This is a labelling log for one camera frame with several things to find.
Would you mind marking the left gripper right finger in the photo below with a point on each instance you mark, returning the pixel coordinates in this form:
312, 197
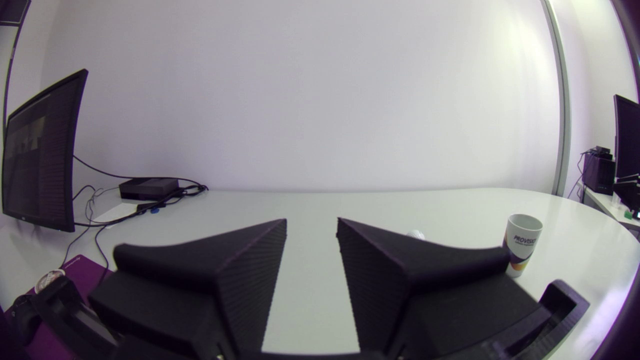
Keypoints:
415, 295

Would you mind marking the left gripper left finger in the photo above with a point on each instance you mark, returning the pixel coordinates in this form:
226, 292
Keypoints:
210, 290

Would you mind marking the white golf ball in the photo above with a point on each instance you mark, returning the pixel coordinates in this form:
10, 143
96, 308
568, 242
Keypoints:
415, 234

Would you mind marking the white mug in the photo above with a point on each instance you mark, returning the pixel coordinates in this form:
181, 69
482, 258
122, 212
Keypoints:
521, 245

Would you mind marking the black power brick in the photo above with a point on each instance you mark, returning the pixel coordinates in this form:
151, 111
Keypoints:
148, 188

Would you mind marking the dark mat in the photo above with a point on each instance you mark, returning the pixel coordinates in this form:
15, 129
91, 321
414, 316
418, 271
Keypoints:
82, 270

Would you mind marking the dark screen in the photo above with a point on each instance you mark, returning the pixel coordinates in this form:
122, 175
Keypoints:
42, 160

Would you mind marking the white side desk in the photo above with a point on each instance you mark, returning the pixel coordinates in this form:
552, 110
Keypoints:
607, 204

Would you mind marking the black box device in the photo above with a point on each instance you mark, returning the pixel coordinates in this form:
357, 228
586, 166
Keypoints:
598, 173

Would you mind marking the green toy brick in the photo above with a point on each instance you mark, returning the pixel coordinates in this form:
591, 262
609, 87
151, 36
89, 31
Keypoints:
629, 214

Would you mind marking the large dark monitor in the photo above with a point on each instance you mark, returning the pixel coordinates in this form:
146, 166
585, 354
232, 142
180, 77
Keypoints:
627, 137

